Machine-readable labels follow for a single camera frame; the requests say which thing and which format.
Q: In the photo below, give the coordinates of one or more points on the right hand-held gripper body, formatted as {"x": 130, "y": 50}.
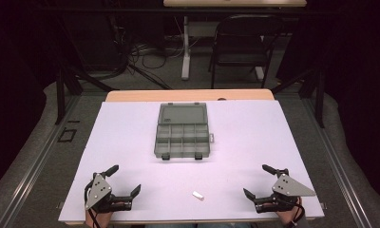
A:
{"x": 284, "y": 188}

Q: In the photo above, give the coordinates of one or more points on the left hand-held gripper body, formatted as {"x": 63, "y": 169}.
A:
{"x": 98, "y": 191}

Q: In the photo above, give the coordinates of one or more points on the small white eraser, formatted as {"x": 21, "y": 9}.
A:
{"x": 198, "y": 195}

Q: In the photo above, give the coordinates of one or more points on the grey clear compartment organizer box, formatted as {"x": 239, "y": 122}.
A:
{"x": 181, "y": 133}

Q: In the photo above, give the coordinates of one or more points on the person's left hand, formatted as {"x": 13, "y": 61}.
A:
{"x": 100, "y": 218}

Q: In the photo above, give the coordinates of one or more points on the person's right hand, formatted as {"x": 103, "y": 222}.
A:
{"x": 286, "y": 217}

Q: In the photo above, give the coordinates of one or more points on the white board table cover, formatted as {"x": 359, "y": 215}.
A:
{"x": 131, "y": 142}

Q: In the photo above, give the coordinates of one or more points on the black metal stand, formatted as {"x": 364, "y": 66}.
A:
{"x": 319, "y": 101}
{"x": 60, "y": 95}

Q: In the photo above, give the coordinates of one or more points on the wooden table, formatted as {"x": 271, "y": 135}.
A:
{"x": 178, "y": 95}

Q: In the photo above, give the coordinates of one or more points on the black folding chair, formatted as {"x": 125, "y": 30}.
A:
{"x": 242, "y": 53}

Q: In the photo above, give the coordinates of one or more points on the white-legged desk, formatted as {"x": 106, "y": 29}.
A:
{"x": 234, "y": 3}

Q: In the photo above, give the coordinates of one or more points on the metal floor rail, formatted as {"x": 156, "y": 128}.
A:
{"x": 36, "y": 164}
{"x": 337, "y": 167}

